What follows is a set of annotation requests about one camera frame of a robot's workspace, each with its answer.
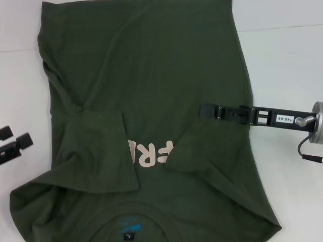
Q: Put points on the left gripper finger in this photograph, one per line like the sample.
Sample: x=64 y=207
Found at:
x=6 y=133
x=20 y=146

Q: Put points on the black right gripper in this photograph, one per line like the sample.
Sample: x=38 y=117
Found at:
x=282 y=119

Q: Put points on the dark green FREE t-shirt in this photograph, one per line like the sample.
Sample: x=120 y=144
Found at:
x=151 y=63

